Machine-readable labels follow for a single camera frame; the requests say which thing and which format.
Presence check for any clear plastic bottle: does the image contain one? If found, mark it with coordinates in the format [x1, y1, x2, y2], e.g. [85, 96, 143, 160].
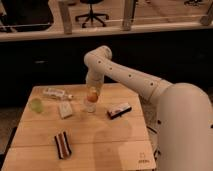
[43, 88, 73, 100]

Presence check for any black office chair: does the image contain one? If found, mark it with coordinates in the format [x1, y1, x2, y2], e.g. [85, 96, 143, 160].
[75, 0, 109, 28]

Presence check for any white paper cup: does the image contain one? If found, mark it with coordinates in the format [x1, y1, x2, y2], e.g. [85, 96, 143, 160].
[85, 100, 96, 113]

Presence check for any black cable on floor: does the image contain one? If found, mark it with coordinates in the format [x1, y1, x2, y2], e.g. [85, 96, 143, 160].
[146, 125, 158, 158]

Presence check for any striped brown white snack bar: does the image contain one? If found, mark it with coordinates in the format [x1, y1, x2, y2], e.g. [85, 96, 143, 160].
[54, 132, 72, 159]

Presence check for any white small packet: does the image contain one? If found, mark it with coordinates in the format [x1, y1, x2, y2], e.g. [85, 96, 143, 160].
[59, 101, 73, 118]

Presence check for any green apple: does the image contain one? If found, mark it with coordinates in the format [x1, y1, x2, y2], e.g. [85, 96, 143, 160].
[29, 98, 43, 113]

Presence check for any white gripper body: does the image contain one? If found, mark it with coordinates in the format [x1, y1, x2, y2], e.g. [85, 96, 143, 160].
[86, 69, 104, 94]

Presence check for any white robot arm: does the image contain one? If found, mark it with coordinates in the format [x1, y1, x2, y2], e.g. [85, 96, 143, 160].
[84, 46, 213, 171]

